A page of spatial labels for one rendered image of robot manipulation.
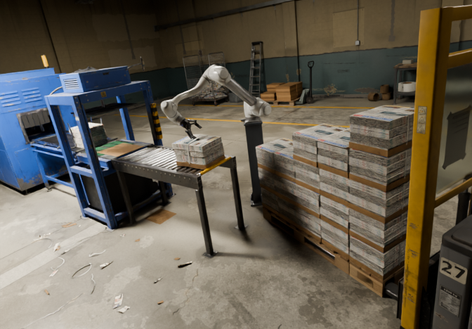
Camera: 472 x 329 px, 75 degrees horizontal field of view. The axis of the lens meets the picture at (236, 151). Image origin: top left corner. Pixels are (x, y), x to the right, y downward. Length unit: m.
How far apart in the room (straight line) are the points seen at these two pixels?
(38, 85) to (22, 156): 1.14
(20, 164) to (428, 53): 5.42
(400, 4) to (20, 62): 10.39
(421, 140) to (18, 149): 5.32
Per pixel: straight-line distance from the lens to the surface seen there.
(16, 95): 5.73
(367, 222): 2.36
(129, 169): 3.44
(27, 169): 5.85
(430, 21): 1.61
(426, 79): 1.63
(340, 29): 9.53
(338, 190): 2.43
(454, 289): 2.02
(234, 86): 3.03
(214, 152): 2.82
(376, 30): 9.26
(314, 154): 2.48
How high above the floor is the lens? 1.80
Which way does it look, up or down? 19 degrees down
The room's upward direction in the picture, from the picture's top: 8 degrees counter-clockwise
